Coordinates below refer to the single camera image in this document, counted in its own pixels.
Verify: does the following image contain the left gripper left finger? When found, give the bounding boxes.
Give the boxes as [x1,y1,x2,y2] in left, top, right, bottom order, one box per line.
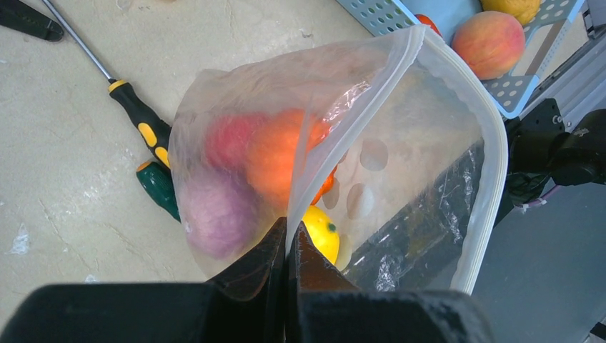
[206,217,287,342]

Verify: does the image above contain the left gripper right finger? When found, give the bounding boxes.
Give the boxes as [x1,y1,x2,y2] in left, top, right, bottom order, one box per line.
[286,223,359,342]

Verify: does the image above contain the clear zip top bag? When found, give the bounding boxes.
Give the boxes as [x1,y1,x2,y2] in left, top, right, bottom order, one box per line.
[169,25,507,294]

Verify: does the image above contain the red tomato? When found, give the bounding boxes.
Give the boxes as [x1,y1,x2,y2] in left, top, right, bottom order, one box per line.
[204,113,266,172]

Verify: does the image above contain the peach apple fruit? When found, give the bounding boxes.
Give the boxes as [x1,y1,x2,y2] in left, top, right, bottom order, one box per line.
[451,11,525,80]

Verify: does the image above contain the black yellow screwdriver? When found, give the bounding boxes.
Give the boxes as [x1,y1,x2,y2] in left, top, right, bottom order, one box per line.
[43,0,171,168]

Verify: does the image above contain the light blue plastic basket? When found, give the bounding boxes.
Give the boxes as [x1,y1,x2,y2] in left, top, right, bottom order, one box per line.
[337,0,585,119]

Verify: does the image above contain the yellow orange lemon fruit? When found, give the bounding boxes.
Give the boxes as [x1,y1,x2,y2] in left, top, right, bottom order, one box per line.
[480,0,541,26]

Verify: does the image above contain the black pliers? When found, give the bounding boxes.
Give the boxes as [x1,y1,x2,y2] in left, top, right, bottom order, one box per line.
[1,0,64,42]

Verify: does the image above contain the green handled screwdriver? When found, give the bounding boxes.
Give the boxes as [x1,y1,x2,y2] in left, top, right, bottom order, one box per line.
[136,160,181,222]

